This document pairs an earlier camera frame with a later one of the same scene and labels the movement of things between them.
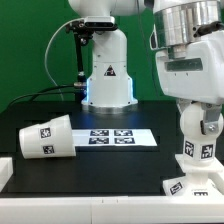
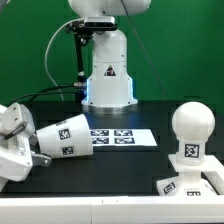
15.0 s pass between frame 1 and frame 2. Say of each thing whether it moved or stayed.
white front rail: stayed
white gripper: moved
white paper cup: moved
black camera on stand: stayed
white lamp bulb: moved
